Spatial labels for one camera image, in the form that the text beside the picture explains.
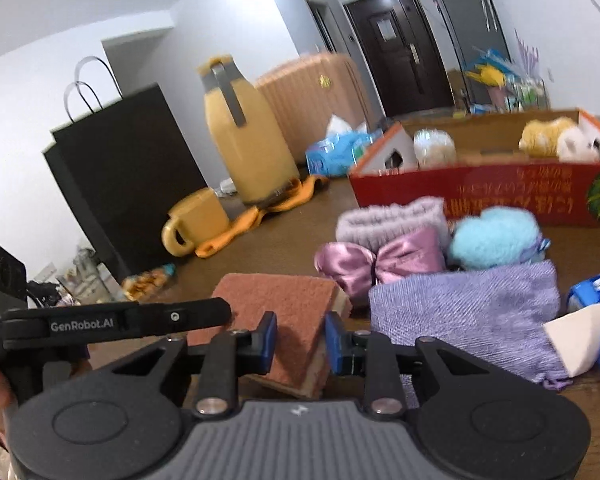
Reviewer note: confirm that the yellow thermos jug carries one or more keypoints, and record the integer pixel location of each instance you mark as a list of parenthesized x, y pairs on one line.
[(250, 150)]

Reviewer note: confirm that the snack packet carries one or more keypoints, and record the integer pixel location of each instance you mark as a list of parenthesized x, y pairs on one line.
[(147, 280)]

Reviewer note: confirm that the grey refrigerator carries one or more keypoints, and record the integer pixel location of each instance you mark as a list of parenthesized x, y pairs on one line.
[(465, 25)]

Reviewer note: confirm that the purple satin bow scrunchie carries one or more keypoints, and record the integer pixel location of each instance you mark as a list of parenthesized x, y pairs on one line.
[(410, 260)]

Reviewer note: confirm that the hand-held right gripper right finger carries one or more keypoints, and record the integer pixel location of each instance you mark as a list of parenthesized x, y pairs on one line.
[(334, 345)]

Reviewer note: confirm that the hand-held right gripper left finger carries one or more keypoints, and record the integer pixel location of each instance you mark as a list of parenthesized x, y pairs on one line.
[(267, 340)]

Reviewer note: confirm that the peach ribbed suitcase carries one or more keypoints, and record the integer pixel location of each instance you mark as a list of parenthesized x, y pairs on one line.
[(310, 105)]

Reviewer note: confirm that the yellow mug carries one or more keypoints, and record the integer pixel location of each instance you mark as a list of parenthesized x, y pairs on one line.
[(200, 215)]

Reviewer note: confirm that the blue and yellow bundle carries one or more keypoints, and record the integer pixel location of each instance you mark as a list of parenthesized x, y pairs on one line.
[(490, 70)]

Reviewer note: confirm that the lavender fluffy headband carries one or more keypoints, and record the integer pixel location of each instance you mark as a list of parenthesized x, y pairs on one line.
[(390, 217)]

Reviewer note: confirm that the grey interior door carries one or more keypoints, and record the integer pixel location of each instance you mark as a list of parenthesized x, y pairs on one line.
[(322, 25)]

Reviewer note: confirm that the black paper bag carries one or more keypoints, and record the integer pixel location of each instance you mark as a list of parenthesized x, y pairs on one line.
[(120, 170)]

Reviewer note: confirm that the red cardboard box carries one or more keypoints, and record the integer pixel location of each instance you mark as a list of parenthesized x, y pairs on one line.
[(505, 195)]

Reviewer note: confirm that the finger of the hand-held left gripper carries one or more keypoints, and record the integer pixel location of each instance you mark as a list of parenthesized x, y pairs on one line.
[(155, 317)]

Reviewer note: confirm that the purple knitted pouch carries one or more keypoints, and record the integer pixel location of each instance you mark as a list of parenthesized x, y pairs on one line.
[(460, 305)]

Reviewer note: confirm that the white wedge makeup sponge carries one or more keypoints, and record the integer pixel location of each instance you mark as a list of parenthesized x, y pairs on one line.
[(577, 340)]

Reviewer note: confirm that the yellow and white plush sheep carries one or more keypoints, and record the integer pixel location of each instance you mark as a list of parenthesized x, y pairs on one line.
[(545, 137)]

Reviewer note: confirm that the blue tissue pack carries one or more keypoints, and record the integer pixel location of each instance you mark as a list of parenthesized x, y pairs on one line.
[(337, 152)]

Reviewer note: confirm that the dark brown entrance door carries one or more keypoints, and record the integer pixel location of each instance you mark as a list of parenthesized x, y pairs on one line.
[(400, 60)]

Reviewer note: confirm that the orange cloth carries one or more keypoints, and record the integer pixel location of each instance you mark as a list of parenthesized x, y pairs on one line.
[(240, 230)]

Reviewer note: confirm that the red-brown scouring sponge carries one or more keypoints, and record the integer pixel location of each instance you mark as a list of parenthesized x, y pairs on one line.
[(280, 295)]

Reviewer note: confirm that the small storage rack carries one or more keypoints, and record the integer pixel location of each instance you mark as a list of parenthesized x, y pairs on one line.
[(522, 95)]

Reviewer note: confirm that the cream fluffy puff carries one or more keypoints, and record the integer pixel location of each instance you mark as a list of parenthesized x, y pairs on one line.
[(432, 147)]

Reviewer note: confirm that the blue fluffy heart puff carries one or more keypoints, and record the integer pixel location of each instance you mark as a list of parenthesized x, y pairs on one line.
[(495, 240)]

